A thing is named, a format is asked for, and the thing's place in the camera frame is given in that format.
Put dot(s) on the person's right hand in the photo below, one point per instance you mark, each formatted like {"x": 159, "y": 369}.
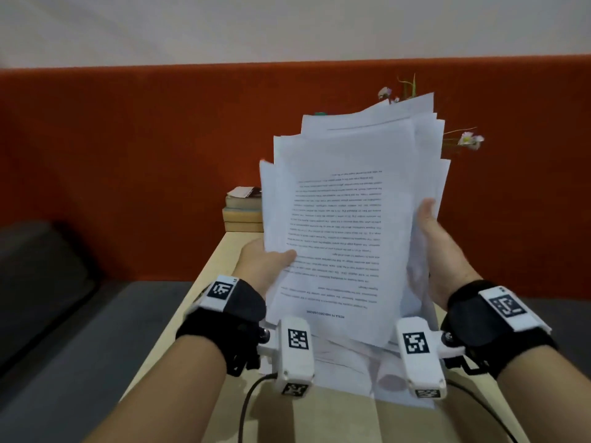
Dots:
{"x": 445, "y": 262}

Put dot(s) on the person's left hand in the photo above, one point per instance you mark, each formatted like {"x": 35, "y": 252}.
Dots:
{"x": 256, "y": 265}

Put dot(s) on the person's right thumb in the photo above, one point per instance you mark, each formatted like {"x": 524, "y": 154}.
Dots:
{"x": 427, "y": 217}

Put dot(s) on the person's left thumb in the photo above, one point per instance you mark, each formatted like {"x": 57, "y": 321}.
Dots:
{"x": 282, "y": 259}

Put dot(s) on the stack of printed paper sheets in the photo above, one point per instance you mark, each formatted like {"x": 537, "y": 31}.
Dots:
{"x": 351, "y": 216}

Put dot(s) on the person's right forearm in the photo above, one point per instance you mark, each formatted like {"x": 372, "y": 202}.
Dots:
{"x": 549, "y": 392}

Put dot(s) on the person's left forearm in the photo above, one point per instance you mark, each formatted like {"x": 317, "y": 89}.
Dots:
{"x": 161, "y": 392}

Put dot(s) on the tan book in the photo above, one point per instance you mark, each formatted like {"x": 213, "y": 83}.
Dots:
{"x": 242, "y": 227}

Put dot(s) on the grey-green book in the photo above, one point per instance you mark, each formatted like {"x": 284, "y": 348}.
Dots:
{"x": 242, "y": 214}

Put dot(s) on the small book with photo cover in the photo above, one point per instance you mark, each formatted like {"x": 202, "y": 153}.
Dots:
{"x": 244, "y": 194}

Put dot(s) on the white flowers with green stems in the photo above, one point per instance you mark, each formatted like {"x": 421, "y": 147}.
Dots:
{"x": 468, "y": 139}

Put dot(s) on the loose white paper sheets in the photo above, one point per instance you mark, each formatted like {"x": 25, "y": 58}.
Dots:
{"x": 360, "y": 369}

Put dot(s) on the orange fabric backrest panel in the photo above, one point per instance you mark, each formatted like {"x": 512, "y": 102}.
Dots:
{"x": 129, "y": 170}

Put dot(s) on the grey bench seat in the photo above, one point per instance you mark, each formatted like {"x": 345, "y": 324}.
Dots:
{"x": 92, "y": 355}

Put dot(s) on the dark grey cushion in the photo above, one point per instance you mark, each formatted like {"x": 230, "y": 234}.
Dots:
{"x": 41, "y": 281}

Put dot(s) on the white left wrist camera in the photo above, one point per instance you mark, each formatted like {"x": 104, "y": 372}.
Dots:
{"x": 295, "y": 359}

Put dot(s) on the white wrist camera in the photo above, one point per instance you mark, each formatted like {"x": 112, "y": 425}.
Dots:
{"x": 295, "y": 359}
{"x": 418, "y": 359}

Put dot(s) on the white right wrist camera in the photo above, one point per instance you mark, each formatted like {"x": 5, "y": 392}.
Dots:
{"x": 418, "y": 359}

